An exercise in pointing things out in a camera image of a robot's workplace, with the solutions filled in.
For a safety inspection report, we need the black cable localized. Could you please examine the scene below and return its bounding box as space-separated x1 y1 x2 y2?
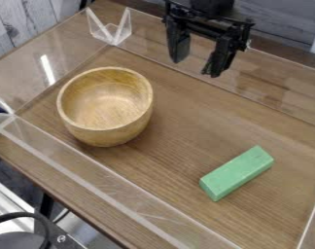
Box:
0 211 54 249

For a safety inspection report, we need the green rectangular block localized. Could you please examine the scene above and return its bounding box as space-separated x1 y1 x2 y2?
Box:
200 146 275 201

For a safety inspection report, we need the black table leg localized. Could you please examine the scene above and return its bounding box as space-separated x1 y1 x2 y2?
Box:
39 194 55 219

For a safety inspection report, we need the brown wooden bowl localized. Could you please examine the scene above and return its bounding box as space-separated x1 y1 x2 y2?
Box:
57 66 154 147

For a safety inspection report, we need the black metal base plate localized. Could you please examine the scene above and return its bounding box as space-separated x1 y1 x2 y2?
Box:
33 220 87 249

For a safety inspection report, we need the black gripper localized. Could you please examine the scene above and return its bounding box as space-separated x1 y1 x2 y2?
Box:
164 0 255 78

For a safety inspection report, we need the clear acrylic tray enclosure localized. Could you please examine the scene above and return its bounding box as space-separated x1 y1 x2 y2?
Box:
0 0 315 249

